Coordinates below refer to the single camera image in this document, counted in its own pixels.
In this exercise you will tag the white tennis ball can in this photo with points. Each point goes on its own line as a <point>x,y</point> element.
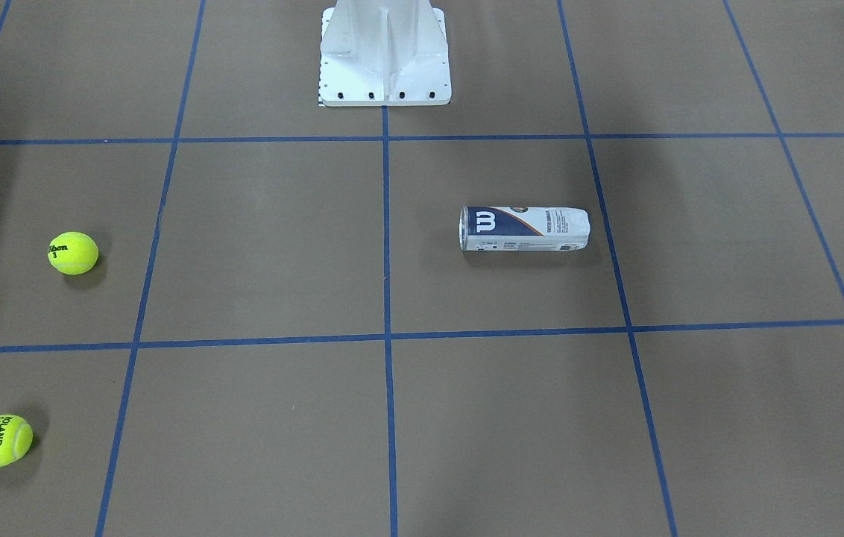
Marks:
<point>512,228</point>

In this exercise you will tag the yellow Wilson tennis ball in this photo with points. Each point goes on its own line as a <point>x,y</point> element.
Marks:
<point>73,253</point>

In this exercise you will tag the yellow Roland Garros tennis ball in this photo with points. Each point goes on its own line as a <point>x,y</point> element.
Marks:
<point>16,436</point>

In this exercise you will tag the white camera stand pedestal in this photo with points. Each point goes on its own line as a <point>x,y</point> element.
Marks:
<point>384,54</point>

